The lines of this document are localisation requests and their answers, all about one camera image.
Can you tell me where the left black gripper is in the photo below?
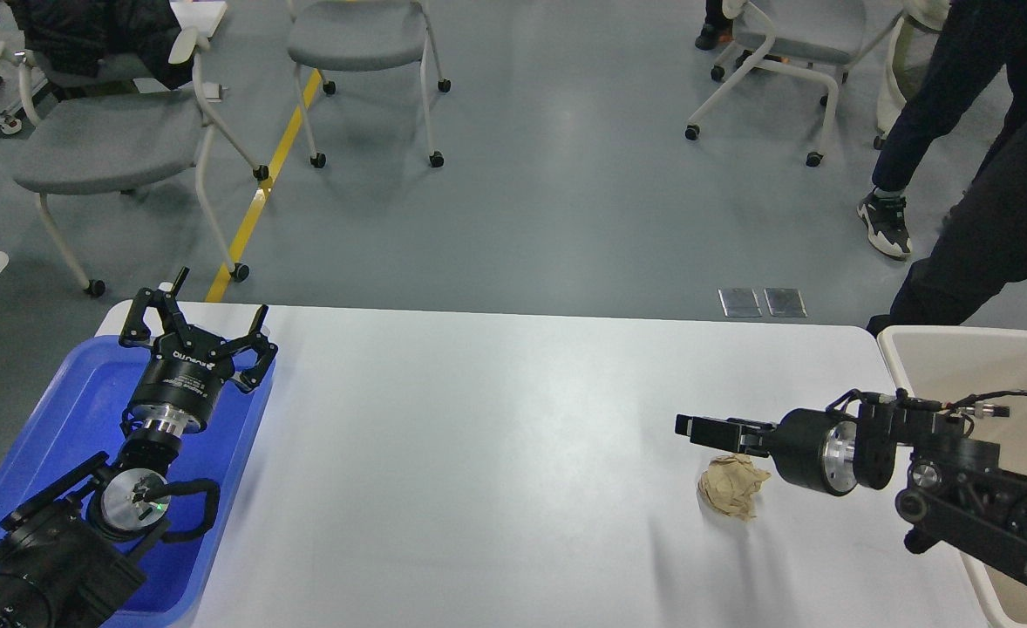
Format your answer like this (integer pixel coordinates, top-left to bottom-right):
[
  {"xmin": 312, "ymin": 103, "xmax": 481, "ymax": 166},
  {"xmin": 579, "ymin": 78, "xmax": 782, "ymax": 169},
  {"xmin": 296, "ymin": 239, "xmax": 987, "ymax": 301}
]
[{"xmin": 118, "ymin": 267, "xmax": 279, "ymax": 432}]

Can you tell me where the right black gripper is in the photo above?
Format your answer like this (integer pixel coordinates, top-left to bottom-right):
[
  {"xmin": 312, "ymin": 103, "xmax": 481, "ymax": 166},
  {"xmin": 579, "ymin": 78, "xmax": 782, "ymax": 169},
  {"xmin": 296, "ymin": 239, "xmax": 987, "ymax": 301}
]
[{"xmin": 676, "ymin": 409, "xmax": 859, "ymax": 496}]

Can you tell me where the brown paper ball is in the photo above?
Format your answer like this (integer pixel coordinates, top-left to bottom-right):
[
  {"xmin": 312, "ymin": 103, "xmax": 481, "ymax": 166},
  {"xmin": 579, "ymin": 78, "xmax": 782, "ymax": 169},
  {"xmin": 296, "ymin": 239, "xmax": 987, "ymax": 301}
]
[{"xmin": 697, "ymin": 454, "xmax": 772, "ymax": 521}]

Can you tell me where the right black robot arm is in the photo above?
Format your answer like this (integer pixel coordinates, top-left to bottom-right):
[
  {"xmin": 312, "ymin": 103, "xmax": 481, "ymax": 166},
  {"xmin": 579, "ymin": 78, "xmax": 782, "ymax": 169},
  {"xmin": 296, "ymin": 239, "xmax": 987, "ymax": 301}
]
[{"xmin": 676, "ymin": 389, "xmax": 1027, "ymax": 585}]

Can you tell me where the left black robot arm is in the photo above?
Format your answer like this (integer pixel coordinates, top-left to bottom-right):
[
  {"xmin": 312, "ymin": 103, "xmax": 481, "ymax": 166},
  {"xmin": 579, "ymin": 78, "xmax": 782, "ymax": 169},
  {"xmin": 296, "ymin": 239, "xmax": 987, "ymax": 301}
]
[{"xmin": 0, "ymin": 270, "xmax": 278, "ymax": 627}]

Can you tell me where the yellow floor tape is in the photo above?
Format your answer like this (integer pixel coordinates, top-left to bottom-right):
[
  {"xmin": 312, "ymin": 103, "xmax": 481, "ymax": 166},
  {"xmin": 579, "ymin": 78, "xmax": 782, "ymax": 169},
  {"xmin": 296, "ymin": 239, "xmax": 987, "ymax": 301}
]
[{"xmin": 204, "ymin": 69, "xmax": 322, "ymax": 303}]

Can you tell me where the metal floor socket plate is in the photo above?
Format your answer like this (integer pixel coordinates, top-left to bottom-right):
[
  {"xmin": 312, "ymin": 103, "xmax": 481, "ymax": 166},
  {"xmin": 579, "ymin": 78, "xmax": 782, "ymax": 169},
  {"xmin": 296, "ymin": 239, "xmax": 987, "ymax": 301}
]
[{"xmin": 764, "ymin": 287, "xmax": 808, "ymax": 318}]

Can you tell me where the blue plastic tray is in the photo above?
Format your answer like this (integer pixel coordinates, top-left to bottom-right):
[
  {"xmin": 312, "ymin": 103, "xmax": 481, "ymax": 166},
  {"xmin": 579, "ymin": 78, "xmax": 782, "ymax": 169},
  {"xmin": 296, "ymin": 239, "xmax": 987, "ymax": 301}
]
[{"xmin": 0, "ymin": 337, "xmax": 274, "ymax": 627}]

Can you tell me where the beige plastic bin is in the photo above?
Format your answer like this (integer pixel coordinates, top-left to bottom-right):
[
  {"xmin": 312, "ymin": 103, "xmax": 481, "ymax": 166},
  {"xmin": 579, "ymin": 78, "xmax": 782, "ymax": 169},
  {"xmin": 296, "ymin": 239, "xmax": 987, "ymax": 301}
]
[{"xmin": 877, "ymin": 325, "xmax": 1027, "ymax": 627}]

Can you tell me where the grey chair with jacket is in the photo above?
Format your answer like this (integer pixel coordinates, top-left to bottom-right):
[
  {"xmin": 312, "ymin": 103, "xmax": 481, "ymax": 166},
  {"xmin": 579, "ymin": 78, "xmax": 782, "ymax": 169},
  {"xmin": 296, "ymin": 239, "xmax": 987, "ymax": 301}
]
[{"xmin": 0, "ymin": 27, "xmax": 269, "ymax": 297}]

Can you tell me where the black jacket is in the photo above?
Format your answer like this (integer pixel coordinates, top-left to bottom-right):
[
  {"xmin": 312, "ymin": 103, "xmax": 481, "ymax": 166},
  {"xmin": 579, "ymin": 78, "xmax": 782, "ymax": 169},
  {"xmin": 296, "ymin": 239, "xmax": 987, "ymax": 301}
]
[{"xmin": 8, "ymin": 1, "xmax": 194, "ymax": 89}]

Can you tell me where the person in dark clothes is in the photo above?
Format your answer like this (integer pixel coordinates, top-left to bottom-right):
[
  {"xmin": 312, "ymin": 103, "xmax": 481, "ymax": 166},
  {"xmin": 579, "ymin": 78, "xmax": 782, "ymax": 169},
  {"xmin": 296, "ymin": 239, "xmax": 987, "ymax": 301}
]
[{"xmin": 857, "ymin": 1, "xmax": 1027, "ymax": 335}]

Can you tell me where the grey chair middle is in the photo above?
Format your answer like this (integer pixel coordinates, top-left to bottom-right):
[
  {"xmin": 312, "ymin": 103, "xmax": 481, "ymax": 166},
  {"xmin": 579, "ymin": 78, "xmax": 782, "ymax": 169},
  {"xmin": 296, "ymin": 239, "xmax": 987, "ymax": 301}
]
[{"xmin": 286, "ymin": 1, "xmax": 452, "ymax": 168}]

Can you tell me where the grey chair right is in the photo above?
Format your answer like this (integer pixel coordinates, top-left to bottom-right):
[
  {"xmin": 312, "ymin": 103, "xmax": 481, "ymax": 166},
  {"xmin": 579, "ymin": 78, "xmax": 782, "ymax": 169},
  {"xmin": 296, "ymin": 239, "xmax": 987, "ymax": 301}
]
[{"xmin": 684, "ymin": 1, "xmax": 892, "ymax": 167}]

